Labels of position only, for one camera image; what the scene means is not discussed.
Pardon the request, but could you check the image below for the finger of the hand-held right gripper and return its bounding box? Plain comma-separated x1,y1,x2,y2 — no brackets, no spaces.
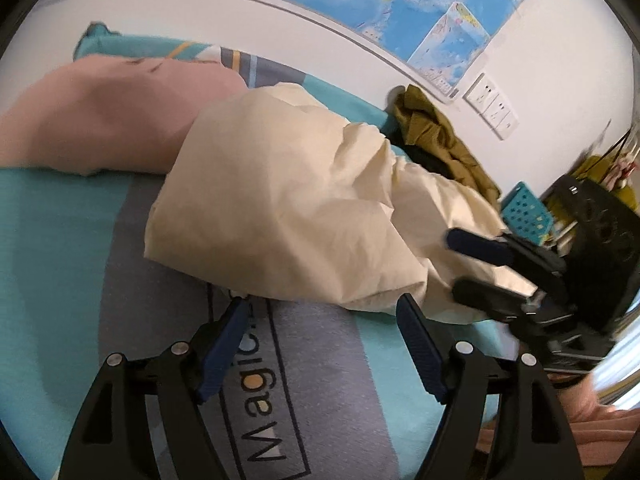
446,228,566,288
452,278,546,323

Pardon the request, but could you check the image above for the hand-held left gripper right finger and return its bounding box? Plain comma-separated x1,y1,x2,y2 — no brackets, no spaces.
397,294,583,480

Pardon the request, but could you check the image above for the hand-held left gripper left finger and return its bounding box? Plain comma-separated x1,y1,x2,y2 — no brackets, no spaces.
60,299,249,480

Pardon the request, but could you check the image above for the cream large garment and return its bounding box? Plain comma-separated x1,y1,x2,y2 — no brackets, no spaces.
145,82,531,323

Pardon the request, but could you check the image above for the person's right forearm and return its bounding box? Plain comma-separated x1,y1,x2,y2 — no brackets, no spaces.
562,374,621,413

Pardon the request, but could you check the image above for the teal perforated basket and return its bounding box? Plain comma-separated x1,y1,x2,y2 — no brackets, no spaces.
500,181,554,246

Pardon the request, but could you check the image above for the yellow cloth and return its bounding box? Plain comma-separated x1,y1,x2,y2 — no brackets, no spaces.
572,155,640,206

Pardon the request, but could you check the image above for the olive green garment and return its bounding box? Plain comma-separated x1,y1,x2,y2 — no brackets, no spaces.
390,85,502,206

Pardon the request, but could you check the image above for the person's pink clothing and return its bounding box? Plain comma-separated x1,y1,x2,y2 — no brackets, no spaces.
475,400,638,466

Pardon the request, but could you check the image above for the teal and grey bed sheet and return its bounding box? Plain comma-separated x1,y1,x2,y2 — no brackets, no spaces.
0,45,521,480

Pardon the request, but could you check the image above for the teal striped pillow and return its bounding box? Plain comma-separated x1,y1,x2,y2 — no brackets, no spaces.
75,22,223,66

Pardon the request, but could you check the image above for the white wall socket panel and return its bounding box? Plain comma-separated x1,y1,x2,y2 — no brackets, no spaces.
464,72,519,141

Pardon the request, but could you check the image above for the colourful wall map poster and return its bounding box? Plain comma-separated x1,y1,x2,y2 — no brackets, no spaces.
80,0,553,103

